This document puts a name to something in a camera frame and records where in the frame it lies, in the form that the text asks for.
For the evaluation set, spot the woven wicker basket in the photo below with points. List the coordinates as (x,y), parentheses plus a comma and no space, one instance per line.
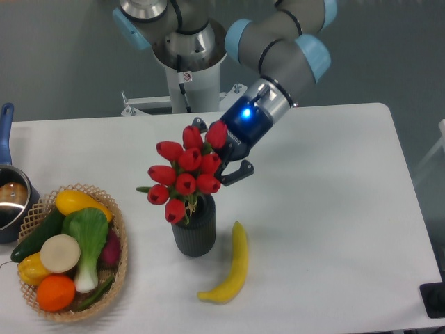
(37,214)

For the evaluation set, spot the white round radish slice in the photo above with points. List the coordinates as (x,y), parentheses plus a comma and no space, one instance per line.
(60,253)

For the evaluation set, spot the green chili pepper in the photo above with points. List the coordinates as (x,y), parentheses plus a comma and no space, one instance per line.
(93,298)

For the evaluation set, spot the red tulip bouquet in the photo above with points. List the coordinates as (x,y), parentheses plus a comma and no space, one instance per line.
(190,174)

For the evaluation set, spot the purple sweet potato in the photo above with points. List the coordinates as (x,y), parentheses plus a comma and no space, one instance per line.
(111,251)

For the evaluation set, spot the green bok choy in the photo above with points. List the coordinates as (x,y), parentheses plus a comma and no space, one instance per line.
(89,227)

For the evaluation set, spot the blue saucepan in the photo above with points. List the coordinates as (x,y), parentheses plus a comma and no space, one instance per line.
(17,193)

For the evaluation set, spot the green cucumber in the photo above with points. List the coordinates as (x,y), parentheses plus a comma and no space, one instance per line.
(50,227)

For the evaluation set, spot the white frame at right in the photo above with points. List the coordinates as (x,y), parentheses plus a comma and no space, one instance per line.
(431,160)

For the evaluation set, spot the dark grey ribbed vase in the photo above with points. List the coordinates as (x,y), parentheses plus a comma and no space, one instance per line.
(198,237)

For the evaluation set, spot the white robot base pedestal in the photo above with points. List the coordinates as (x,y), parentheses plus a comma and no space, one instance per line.
(192,68)

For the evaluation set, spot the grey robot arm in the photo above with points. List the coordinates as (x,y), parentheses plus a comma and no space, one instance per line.
(283,49)

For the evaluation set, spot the yellow bell pepper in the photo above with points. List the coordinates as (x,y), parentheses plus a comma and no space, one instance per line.
(32,271)

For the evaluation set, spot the yellow squash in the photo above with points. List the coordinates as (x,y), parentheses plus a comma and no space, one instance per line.
(70,201)

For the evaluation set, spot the black device at edge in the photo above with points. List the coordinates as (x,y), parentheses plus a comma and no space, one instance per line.
(433,299)

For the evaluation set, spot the yellow banana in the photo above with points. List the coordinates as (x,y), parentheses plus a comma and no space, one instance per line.
(235,280)

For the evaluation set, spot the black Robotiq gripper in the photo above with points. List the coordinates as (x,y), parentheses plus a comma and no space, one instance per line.
(246,125)

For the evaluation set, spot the orange fruit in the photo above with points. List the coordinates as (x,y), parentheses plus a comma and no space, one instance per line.
(55,292)

